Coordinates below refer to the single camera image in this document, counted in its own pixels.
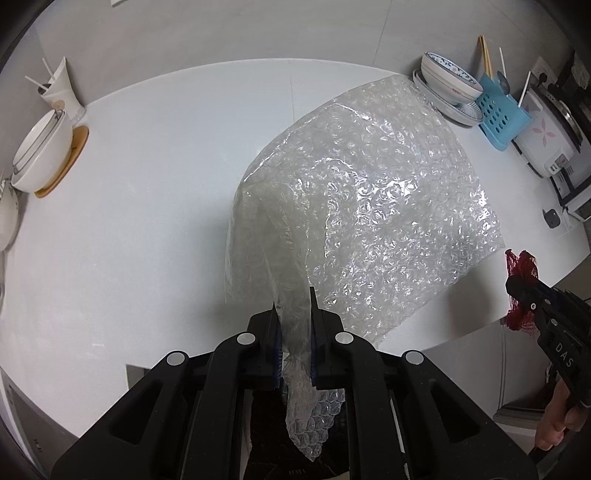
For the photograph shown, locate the white rice cooker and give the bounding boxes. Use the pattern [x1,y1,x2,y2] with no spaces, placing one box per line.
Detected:
[512,88,581,178]

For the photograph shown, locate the blue patterned white bowl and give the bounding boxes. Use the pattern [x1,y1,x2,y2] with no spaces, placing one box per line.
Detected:
[421,52,481,106]

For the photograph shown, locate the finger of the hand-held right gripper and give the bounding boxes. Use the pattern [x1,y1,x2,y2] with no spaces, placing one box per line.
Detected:
[505,274,555,324]

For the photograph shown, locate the upright wooden chopsticks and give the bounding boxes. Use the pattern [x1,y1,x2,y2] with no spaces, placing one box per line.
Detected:
[478,36,494,77]

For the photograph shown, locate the wall socket with plug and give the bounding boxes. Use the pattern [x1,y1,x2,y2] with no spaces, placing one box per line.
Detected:
[531,56,557,86]

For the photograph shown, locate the black white appliance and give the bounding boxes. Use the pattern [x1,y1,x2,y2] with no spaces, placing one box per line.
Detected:
[549,161,591,217]

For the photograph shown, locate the blue plastic utensil holder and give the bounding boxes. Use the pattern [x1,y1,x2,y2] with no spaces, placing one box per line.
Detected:
[478,74,532,151]

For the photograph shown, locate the white paper cup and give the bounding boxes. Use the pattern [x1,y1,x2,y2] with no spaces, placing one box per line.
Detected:
[39,58,86,123]

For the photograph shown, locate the person's right hand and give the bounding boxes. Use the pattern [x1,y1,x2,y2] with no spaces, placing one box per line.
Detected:
[536,383,578,455]

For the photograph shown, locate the white bowl holding chopsticks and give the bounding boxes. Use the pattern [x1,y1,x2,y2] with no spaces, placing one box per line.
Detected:
[0,187,20,252]

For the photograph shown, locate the large white bowl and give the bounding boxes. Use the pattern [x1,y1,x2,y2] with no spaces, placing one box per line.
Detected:
[11,113,75,193]

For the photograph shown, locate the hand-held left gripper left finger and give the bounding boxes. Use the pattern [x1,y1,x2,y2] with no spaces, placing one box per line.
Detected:
[50,302,283,480]

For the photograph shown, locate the round wooden coaster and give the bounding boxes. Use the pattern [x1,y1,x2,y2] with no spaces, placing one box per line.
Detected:
[34,126,89,199]

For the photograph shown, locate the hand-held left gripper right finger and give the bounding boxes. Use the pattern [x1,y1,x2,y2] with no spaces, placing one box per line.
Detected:
[308,286,539,480]

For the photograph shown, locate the white bowl with grey rim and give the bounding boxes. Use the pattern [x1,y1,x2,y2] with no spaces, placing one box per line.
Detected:
[13,110,68,171]

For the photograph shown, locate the clear bubble wrap sheet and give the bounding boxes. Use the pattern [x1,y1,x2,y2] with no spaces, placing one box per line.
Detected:
[224,76,506,462]

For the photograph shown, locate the red mesh net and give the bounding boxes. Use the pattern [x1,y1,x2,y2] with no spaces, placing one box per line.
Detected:
[504,249,541,333]

